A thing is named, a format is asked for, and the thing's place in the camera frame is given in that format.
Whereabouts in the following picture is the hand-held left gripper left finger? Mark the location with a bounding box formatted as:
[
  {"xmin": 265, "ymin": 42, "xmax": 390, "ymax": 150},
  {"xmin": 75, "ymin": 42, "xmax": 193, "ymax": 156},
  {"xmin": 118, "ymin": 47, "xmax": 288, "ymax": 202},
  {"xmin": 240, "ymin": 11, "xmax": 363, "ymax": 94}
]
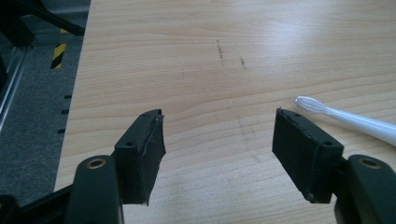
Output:
[{"xmin": 64, "ymin": 108, "xmax": 167, "ymax": 224}]

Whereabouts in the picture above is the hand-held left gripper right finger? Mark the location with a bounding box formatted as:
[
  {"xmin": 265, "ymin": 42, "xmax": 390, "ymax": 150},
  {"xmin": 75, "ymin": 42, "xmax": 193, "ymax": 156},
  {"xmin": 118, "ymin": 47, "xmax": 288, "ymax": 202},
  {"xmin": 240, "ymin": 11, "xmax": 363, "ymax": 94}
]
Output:
[{"xmin": 272, "ymin": 107, "xmax": 396, "ymax": 224}]

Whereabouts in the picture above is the white toothbrush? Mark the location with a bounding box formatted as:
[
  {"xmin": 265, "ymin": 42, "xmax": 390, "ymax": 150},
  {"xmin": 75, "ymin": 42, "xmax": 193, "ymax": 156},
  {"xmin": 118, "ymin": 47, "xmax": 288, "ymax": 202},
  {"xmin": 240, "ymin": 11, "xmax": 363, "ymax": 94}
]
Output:
[{"xmin": 294, "ymin": 95, "xmax": 396, "ymax": 147}]

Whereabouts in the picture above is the yellow black striped floor tape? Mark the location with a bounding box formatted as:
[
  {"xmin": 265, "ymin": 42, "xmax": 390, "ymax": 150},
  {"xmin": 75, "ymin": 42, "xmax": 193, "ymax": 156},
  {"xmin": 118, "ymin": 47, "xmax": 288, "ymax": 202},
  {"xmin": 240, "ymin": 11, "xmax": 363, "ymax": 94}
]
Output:
[{"xmin": 49, "ymin": 28, "xmax": 70, "ymax": 70}]

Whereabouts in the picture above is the black metal stand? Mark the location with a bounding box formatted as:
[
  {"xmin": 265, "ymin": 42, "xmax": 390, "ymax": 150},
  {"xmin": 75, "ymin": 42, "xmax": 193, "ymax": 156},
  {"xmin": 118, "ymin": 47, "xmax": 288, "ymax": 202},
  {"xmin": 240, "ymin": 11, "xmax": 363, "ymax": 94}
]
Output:
[{"xmin": 0, "ymin": 0, "xmax": 86, "ymax": 48}]

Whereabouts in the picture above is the metal floor rail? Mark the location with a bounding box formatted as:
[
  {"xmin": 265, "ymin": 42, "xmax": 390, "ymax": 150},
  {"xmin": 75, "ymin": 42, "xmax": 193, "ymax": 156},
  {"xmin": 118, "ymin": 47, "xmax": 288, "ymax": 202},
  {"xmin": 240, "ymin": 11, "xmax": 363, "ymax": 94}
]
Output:
[{"xmin": 0, "ymin": 34, "xmax": 85, "ymax": 132}]

